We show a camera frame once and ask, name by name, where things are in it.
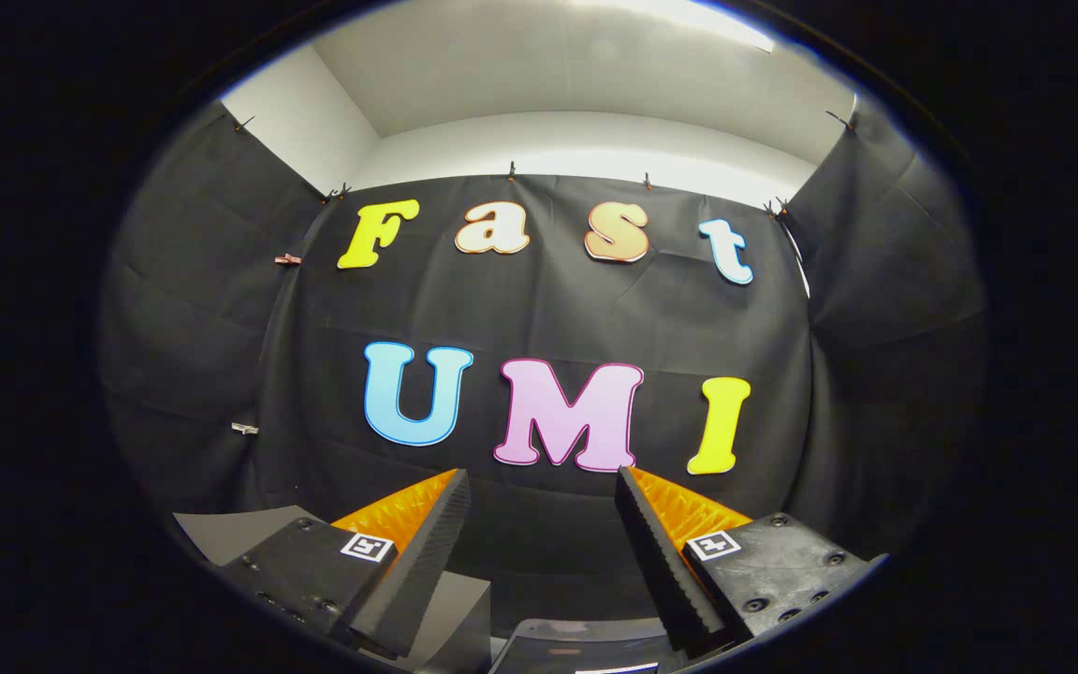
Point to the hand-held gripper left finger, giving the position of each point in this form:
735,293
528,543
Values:
417,571

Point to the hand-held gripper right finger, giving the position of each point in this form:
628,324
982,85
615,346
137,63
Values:
661,571

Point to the grey washing machine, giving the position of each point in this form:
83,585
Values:
614,668

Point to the black backdrop cloth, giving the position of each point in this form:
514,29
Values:
548,309

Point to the wooden clothespin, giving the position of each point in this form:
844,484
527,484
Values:
287,259

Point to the row of small black clips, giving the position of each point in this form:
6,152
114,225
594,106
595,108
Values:
511,171

